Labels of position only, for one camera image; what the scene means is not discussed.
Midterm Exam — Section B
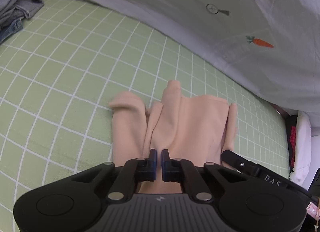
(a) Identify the beige long-sleeve top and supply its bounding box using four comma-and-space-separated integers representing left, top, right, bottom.
108, 79, 238, 194

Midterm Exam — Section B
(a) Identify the white folded garment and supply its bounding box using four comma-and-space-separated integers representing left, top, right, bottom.
290, 111, 311, 186

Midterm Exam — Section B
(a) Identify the blue denim garment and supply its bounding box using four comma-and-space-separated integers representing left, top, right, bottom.
0, 18, 23, 44

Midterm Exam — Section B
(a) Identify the red black garment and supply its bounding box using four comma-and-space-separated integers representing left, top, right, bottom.
285, 115, 298, 172

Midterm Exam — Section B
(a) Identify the green grid cutting mat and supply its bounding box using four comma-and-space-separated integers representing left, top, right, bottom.
1, 0, 289, 231

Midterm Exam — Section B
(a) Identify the grey carrot-print sheet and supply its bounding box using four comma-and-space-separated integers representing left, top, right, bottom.
24, 0, 320, 123

